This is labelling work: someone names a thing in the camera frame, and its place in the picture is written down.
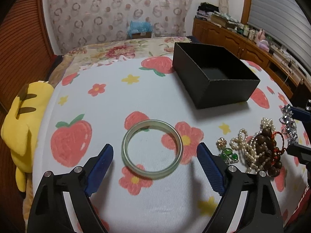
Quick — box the silver rhinestone hair clip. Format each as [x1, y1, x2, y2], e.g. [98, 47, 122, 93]
[279, 104, 299, 145]

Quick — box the brown wooden bead bracelet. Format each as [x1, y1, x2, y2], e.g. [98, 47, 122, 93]
[253, 126, 284, 178]

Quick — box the white pearl necklace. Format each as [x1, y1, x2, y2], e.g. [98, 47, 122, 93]
[229, 117, 280, 175]

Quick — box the green jade bangle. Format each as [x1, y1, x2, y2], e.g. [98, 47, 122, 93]
[121, 119, 183, 180]

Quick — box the black open jewelry box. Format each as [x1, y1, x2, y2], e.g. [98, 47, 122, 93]
[172, 42, 260, 109]

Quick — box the green gem brooch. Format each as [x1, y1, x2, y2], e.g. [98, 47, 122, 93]
[216, 137, 239, 165]

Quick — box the yellow plush toy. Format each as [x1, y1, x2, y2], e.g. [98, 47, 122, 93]
[1, 81, 54, 192]

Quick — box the wooden sideboard cabinet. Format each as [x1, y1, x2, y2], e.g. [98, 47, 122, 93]
[192, 18, 310, 98]

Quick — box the grey window blind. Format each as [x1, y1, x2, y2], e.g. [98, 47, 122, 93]
[248, 0, 310, 68]

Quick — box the strawberry flower print cloth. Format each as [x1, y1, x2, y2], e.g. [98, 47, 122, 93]
[33, 55, 309, 233]

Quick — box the stack of folded clothes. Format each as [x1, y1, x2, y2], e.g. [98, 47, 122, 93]
[196, 2, 219, 21]

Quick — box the floral bed blanket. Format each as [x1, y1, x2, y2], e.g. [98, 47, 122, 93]
[48, 36, 196, 87]

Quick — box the brown louvered wardrobe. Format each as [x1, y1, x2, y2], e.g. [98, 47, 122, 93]
[1, 0, 54, 113]

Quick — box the blue tissue cardboard box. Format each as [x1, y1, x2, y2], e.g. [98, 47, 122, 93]
[128, 21, 153, 39]

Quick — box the pink circle pattern curtain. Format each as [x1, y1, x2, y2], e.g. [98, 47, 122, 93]
[48, 0, 192, 54]

